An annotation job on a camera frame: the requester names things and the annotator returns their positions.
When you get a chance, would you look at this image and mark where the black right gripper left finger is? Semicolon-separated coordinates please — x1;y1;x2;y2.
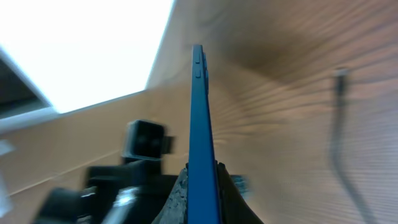
152;168;188;224

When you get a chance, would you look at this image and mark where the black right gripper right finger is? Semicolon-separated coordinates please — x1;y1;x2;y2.
216;162;263;224

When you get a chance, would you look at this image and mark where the blue Galaxy smartphone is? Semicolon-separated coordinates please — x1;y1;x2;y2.
187;45;222;224

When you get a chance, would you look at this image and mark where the black USB charging cable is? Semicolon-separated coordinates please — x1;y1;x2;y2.
328;68;379;224

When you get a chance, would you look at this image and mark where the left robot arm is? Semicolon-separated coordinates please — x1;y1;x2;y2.
31;119;187;224

